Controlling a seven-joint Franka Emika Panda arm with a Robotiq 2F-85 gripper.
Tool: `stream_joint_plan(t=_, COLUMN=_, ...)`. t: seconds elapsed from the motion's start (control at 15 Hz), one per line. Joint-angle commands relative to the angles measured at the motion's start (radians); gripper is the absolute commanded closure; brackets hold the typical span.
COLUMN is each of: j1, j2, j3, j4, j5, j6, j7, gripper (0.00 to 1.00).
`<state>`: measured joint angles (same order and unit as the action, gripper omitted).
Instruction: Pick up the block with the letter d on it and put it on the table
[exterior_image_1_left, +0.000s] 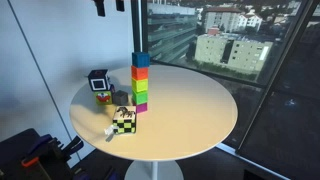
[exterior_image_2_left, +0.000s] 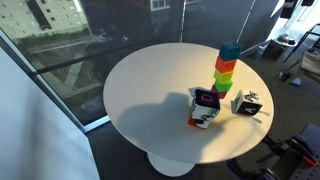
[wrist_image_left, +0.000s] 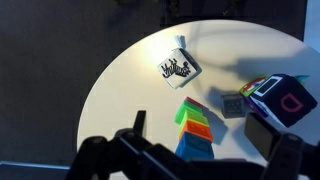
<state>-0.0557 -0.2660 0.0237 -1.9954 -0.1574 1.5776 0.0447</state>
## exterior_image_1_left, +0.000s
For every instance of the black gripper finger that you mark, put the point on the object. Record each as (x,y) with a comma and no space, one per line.
(100,7)
(120,5)

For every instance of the navy fabric letter D block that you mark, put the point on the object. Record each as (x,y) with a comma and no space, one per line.
(99,80)

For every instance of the zebra checkered fabric block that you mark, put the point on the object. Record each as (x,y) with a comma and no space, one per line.
(124,120)

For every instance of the orange plastic cube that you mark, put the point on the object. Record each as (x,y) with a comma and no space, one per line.
(139,73)

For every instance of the yellow-green plastic cube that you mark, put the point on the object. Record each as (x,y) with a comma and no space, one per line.
(139,85)

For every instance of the small grey plastic cube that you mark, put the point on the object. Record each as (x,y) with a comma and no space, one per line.
(120,98)

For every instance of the green plastic cube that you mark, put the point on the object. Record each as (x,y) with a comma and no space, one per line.
(140,97)

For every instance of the magenta plastic cube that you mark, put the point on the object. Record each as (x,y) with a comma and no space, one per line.
(141,107)

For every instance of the round white table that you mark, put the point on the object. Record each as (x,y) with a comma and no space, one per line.
(188,114)

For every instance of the black bag with clamps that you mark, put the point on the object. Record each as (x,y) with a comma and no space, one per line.
(29,156)

